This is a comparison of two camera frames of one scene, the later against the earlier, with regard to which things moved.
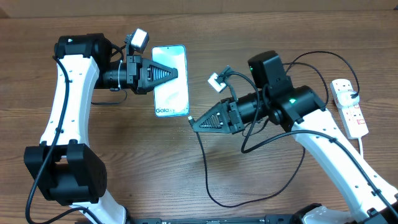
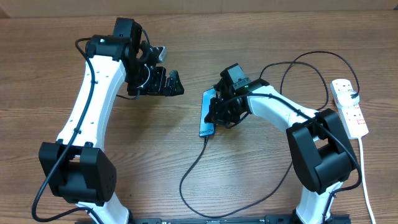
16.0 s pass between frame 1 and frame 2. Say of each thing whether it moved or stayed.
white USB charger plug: stayed
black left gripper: stayed
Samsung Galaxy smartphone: moved
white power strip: stayed
